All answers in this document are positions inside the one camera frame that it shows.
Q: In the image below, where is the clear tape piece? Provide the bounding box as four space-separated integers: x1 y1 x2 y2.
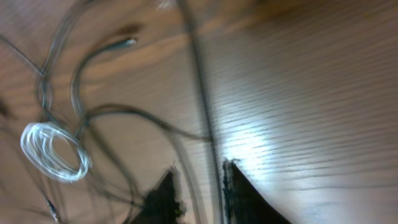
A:
158 0 175 9

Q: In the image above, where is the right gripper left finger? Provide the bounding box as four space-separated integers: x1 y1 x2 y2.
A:
124 167 186 224

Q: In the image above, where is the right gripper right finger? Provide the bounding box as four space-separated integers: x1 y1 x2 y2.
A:
223 160 290 224

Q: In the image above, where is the short black cable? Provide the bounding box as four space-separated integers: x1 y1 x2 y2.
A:
0 0 150 224

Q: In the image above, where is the white cable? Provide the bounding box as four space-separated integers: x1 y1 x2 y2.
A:
20 121 93 184

